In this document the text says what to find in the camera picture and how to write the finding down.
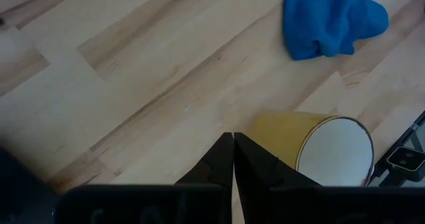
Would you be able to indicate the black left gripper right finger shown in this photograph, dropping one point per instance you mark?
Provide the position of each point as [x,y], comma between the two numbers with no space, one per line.
[255,167]

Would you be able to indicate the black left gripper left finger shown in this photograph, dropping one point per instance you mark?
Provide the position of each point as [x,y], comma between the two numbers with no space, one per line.
[219,164]

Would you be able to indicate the yellow mug with white inside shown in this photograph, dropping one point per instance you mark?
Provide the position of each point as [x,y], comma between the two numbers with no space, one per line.
[282,134]

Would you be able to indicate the blue microfibre cloth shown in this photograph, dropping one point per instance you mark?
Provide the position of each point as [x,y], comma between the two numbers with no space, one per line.
[318,21]

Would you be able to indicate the small black camera box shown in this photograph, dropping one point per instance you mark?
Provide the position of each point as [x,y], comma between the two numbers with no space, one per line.
[405,159]

